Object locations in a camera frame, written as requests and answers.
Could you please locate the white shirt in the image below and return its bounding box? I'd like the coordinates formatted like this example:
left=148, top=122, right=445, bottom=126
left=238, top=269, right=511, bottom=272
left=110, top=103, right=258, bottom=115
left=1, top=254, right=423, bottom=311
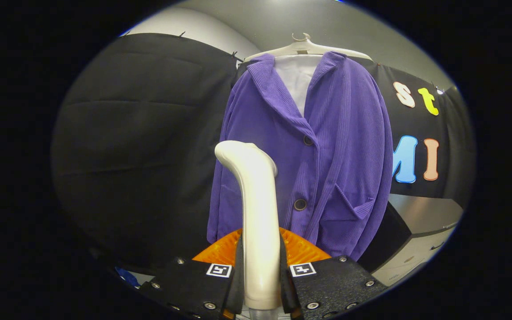
left=275, top=54, right=324, bottom=119

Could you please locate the white clothes hanger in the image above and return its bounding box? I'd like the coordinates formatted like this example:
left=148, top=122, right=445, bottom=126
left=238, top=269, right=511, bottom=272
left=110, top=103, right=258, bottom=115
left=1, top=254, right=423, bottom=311
left=244, top=32, right=373, bottom=63

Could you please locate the grey cabinet with black top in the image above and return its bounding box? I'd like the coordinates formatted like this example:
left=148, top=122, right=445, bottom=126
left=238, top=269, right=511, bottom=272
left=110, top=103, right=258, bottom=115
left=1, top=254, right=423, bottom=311
left=357, top=193, right=464, bottom=288

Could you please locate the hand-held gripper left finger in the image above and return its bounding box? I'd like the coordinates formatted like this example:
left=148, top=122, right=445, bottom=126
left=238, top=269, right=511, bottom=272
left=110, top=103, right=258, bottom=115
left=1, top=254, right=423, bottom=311
left=140, top=228, right=245, bottom=320

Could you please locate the blue object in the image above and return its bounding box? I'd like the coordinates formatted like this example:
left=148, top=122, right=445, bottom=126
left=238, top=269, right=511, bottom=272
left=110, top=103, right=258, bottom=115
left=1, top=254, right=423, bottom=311
left=116, top=267, right=142, bottom=288

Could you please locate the purple jacket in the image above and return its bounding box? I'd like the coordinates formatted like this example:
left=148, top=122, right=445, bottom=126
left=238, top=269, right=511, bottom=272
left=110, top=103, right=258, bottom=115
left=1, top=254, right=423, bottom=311
left=207, top=52, right=394, bottom=262

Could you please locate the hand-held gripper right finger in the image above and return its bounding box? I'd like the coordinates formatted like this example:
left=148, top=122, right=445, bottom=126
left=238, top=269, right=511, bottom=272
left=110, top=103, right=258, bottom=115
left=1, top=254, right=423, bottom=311
left=278, top=227, right=388, bottom=320

